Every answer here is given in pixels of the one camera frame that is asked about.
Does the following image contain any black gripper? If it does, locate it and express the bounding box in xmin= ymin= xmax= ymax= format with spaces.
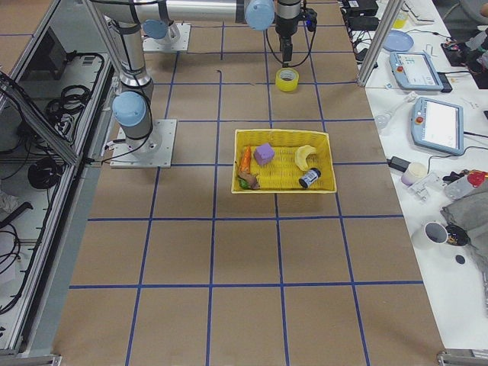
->
xmin=278 ymin=33 xmax=294 ymax=65

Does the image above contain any yellow clear tape roll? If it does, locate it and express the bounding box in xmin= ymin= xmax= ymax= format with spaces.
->
xmin=275 ymin=68 xmax=299 ymax=92

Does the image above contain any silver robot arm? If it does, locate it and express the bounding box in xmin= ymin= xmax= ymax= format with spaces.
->
xmin=134 ymin=1 xmax=307 ymax=67
xmin=89 ymin=1 xmax=173 ymax=159

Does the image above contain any blue plate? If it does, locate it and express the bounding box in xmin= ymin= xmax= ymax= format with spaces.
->
xmin=383 ymin=29 xmax=414 ymax=52

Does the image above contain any beige croissant toy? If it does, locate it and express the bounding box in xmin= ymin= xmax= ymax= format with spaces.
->
xmin=294 ymin=145 xmax=317 ymax=172

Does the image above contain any purple foam cube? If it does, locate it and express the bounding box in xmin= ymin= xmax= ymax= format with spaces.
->
xmin=253 ymin=143 xmax=275 ymax=166

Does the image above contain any yellow bottle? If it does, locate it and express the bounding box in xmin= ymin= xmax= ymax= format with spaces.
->
xmin=392 ymin=7 xmax=409 ymax=30

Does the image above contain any yellow woven tray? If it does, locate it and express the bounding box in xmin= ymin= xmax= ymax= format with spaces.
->
xmin=231 ymin=129 xmax=337 ymax=194

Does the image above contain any light bulb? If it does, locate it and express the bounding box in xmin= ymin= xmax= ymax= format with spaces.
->
xmin=374 ymin=111 xmax=393 ymax=130

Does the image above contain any orange toy carrot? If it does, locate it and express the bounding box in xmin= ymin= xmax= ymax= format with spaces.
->
xmin=239 ymin=146 xmax=252 ymax=173

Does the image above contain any upper teach pendant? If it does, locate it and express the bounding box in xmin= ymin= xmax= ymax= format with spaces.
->
xmin=389 ymin=52 xmax=444 ymax=92

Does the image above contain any teach pendant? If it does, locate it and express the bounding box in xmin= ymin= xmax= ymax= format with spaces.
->
xmin=389 ymin=52 xmax=444 ymax=92
xmin=410 ymin=97 xmax=464 ymax=156

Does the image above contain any black silver can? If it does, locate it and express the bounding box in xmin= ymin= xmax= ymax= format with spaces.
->
xmin=298 ymin=168 xmax=322 ymax=189

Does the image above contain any brown root toy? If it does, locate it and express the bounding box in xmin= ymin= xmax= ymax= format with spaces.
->
xmin=238 ymin=172 xmax=260 ymax=190

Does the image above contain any black power adapter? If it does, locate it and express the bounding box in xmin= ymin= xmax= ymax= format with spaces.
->
xmin=387 ymin=156 xmax=411 ymax=172

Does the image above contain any lower teach pendant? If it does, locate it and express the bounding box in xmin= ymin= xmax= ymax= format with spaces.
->
xmin=410 ymin=97 xmax=464 ymax=156

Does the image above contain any white purple cup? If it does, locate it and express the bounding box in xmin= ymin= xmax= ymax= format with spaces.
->
xmin=401 ymin=162 xmax=427 ymax=186

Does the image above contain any white mug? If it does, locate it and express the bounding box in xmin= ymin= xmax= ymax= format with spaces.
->
xmin=411 ymin=221 xmax=448 ymax=250

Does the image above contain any grey cloth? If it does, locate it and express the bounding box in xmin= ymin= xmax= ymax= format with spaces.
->
xmin=441 ymin=188 xmax=488 ymax=272

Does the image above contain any black bowl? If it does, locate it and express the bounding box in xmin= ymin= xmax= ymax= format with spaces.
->
xmin=445 ymin=224 xmax=470 ymax=247

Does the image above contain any black round lid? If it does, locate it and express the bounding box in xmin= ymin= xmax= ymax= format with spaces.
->
xmin=455 ymin=255 xmax=466 ymax=265

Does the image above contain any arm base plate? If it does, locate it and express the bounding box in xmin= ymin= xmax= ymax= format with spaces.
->
xmin=142 ymin=20 xmax=191 ymax=53
xmin=109 ymin=119 xmax=177 ymax=169

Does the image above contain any aluminium frame post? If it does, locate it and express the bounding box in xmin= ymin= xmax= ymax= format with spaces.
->
xmin=357 ymin=0 xmax=403 ymax=87

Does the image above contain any aluminium frame cabinet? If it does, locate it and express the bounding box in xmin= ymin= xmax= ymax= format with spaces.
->
xmin=1 ymin=1 xmax=117 ymax=365

